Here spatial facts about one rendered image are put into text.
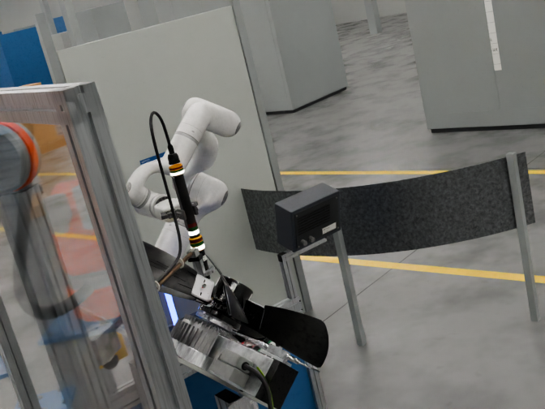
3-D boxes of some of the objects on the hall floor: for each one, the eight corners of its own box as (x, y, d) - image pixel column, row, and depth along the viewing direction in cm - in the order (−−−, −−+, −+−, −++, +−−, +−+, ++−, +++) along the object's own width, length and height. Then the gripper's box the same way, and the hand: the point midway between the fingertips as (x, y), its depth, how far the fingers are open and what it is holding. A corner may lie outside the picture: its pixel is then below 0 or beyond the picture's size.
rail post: (335, 477, 340) (296, 317, 318) (329, 473, 343) (290, 315, 321) (341, 472, 342) (303, 313, 320) (336, 468, 345) (298, 311, 323)
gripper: (139, 205, 253) (165, 210, 238) (182, 187, 261) (209, 192, 246) (144, 226, 255) (171, 233, 240) (187, 208, 263) (215, 214, 248)
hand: (187, 212), depth 245 cm, fingers closed on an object, 4 cm apart
